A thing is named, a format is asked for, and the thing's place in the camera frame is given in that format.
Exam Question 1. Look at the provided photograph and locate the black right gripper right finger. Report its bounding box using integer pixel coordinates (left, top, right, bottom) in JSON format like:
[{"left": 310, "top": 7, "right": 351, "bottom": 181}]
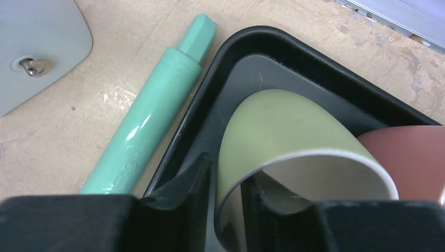
[{"left": 241, "top": 175, "right": 444, "bottom": 251}]

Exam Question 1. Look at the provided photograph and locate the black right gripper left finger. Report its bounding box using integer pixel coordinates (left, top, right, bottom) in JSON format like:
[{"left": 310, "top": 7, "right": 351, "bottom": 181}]
[{"left": 1, "top": 153, "right": 211, "bottom": 251}]

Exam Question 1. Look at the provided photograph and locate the light green mug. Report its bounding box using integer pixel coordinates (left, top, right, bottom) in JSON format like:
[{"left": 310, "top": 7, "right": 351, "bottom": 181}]
[{"left": 215, "top": 89, "right": 399, "bottom": 251}]

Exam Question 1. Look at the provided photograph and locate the pink mug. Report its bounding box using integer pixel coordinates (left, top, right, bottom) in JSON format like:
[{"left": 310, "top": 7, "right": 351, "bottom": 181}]
[{"left": 358, "top": 125, "right": 444, "bottom": 205}]

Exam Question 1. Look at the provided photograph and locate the black plastic tray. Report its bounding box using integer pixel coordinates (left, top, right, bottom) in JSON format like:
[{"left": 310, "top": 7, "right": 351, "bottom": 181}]
[{"left": 146, "top": 26, "right": 436, "bottom": 194}]

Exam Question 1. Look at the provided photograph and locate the aluminium frame rail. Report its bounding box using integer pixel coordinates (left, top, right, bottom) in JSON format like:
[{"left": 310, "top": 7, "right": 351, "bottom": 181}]
[{"left": 338, "top": 0, "right": 444, "bottom": 54}]

